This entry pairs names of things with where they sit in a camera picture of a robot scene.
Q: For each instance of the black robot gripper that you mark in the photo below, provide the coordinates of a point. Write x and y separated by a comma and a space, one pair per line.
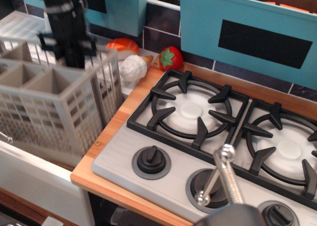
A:
69, 38

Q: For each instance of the grey plastic drying rack basket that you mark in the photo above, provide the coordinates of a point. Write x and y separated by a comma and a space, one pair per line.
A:
52, 111

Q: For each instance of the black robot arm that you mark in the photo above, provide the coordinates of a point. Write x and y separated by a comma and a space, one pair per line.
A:
60, 6

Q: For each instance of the white toy sink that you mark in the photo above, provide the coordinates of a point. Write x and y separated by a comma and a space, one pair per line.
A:
45, 184

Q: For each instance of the grey toy faucet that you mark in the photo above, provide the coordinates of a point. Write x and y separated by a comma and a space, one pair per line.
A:
47, 23

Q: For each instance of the salmon sushi toy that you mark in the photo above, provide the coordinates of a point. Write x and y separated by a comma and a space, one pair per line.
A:
125, 47

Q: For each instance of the white ice cream cone toy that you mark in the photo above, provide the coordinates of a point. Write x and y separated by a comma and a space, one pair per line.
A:
135, 67

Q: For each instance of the red strawberry toy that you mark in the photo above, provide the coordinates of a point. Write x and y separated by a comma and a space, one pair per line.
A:
170, 58

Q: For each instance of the small silver metal rod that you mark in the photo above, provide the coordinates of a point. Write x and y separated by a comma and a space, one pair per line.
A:
8, 139

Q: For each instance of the left black stove knob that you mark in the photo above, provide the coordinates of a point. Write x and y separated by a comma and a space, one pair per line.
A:
151, 163

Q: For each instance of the grey toy stove top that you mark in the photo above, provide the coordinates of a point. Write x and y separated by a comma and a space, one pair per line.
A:
188, 175

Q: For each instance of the left black burner grate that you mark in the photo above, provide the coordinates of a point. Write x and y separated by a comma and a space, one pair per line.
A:
189, 114

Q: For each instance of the black burner grate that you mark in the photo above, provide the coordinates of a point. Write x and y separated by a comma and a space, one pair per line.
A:
189, 114
277, 149

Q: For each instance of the silver metal clamp screw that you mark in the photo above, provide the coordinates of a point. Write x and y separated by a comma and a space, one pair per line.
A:
223, 158

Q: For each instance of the large teal bin right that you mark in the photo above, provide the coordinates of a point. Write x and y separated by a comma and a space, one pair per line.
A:
257, 36

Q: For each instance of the right black burner grate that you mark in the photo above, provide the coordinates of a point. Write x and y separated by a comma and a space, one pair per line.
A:
277, 149

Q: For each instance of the right black stove knob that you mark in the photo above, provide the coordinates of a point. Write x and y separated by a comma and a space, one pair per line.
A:
278, 214

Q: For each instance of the black clamp mount base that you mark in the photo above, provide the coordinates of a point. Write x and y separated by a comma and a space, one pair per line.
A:
233, 215

